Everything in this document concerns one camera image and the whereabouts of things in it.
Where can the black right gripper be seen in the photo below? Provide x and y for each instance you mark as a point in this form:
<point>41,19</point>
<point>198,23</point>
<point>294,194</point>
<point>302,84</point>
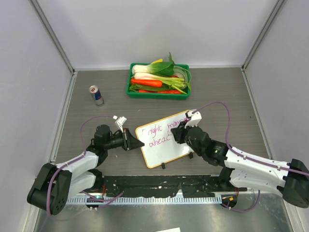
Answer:
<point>176,132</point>

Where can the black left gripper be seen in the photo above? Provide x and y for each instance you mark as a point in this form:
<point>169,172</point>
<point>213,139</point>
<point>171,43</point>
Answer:
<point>129,141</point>

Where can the yellow framed whiteboard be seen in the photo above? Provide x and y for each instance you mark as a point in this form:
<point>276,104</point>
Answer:
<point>159,144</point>

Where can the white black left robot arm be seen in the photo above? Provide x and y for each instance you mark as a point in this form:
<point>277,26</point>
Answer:
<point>55,184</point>

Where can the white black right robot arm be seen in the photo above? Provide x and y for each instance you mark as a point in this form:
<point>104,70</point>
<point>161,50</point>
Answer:
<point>290,180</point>

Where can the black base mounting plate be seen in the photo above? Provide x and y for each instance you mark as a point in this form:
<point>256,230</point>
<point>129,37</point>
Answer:
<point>162,186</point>

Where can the white green leek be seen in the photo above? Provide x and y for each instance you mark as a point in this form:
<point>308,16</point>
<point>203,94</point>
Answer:
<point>177,82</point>

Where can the green plastic vegetable tray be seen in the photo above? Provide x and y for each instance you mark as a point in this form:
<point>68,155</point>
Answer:
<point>132,90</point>

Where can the orange carrot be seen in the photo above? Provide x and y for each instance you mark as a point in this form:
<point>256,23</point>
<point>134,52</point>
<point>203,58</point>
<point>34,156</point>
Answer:
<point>145,82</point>

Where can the green bok choy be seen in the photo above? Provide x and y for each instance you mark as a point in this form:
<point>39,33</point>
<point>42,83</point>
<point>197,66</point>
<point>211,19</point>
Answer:
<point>164,68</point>

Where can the red bull drink can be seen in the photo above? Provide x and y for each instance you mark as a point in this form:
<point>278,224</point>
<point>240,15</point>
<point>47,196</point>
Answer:
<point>96,95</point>

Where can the white paper sheet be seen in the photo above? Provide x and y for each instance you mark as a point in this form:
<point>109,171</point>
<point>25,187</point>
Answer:
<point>172,230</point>

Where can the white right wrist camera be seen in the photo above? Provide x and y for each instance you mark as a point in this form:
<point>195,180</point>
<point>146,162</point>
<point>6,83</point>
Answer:
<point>194,117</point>

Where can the slotted cable duct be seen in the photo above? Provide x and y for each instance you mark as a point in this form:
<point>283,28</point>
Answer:
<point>178,199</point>

